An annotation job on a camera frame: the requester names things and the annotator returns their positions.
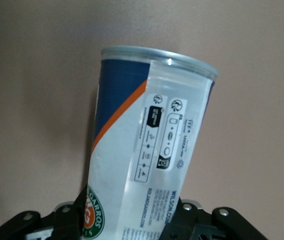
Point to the brown table cover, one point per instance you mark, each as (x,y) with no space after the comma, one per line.
(31,75)

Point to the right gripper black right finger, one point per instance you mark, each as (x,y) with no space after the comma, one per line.
(207,225)

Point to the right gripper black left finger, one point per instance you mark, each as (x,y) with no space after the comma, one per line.
(64,225)

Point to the white blue tennis ball can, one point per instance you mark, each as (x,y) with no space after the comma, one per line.
(136,125)

